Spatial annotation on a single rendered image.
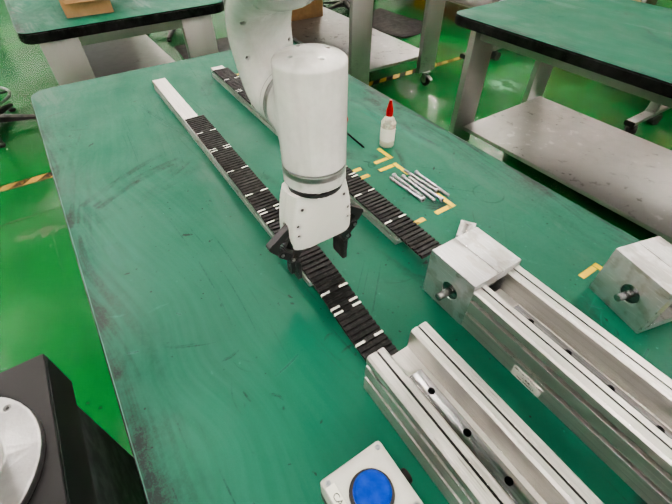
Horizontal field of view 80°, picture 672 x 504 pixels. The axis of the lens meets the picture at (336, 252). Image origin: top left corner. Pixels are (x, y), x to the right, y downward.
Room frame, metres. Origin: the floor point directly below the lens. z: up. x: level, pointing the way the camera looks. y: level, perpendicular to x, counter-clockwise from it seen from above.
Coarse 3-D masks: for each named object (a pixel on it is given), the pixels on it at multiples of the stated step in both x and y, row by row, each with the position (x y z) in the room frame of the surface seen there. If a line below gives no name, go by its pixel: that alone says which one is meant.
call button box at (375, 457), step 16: (368, 448) 0.16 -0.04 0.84; (384, 448) 0.16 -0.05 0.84; (352, 464) 0.14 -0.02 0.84; (368, 464) 0.14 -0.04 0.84; (384, 464) 0.14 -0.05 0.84; (336, 480) 0.12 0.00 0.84; (352, 480) 0.12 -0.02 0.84; (400, 480) 0.12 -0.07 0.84; (336, 496) 0.11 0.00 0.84; (352, 496) 0.11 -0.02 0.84; (400, 496) 0.11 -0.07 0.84; (416, 496) 0.11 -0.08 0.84
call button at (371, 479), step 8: (368, 472) 0.13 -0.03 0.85; (376, 472) 0.13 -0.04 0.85; (360, 480) 0.12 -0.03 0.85; (368, 480) 0.12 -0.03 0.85; (376, 480) 0.12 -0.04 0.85; (384, 480) 0.12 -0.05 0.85; (360, 488) 0.11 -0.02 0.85; (368, 488) 0.11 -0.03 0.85; (376, 488) 0.11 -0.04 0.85; (384, 488) 0.11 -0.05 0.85; (360, 496) 0.11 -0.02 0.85; (368, 496) 0.11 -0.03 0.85; (376, 496) 0.11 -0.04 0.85; (384, 496) 0.11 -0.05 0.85
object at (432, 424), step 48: (432, 336) 0.29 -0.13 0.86; (384, 384) 0.23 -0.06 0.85; (432, 384) 0.23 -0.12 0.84; (480, 384) 0.22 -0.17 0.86; (432, 432) 0.16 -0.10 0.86; (480, 432) 0.18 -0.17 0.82; (528, 432) 0.16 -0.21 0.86; (432, 480) 0.14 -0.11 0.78; (480, 480) 0.12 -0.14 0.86; (528, 480) 0.13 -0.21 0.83; (576, 480) 0.12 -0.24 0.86
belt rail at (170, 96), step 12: (156, 84) 1.22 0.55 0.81; (168, 84) 1.22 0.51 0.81; (168, 96) 1.13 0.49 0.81; (180, 96) 1.13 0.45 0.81; (180, 108) 1.05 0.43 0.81; (180, 120) 1.03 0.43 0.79; (192, 132) 0.93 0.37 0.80; (228, 180) 0.74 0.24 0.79; (240, 192) 0.68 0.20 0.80; (264, 228) 0.59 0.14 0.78
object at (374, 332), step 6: (366, 330) 0.34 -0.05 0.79; (372, 330) 0.34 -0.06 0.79; (378, 330) 0.34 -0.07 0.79; (360, 336) 0.33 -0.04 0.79; (366, 336) 0.33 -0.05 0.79; (372, 336) 0.33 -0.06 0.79; (378, 336) 0.33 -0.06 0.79; (354, 342) 0.32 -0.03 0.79; (360, 342) 0.32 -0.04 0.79; (366, 342) 0.32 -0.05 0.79
